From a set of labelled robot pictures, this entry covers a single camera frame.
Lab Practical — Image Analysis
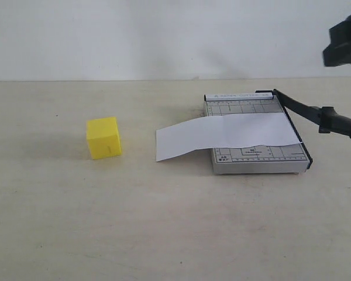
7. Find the white paper sheet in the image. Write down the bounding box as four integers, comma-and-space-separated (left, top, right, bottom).
156, 112, 301, 162

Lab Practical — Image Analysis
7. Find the yellow foam cube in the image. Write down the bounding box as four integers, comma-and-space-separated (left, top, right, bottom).
86, 116, 122, 160

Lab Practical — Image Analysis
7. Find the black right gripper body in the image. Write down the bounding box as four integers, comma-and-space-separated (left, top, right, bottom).
322, 15, 351, 67

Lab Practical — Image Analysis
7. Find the black cutter blade lever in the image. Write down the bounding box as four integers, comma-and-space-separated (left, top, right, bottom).
273, 89, 351, 139

